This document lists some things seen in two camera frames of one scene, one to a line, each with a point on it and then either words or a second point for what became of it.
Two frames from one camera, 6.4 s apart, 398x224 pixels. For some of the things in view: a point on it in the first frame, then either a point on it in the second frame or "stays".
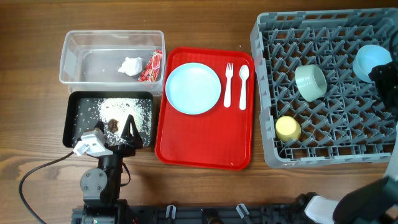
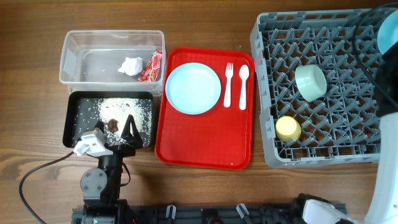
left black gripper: [133, 141] stays
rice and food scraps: [113, 114] stays
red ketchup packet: [150, 73] stays
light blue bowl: [368, 56] → [387, 36]
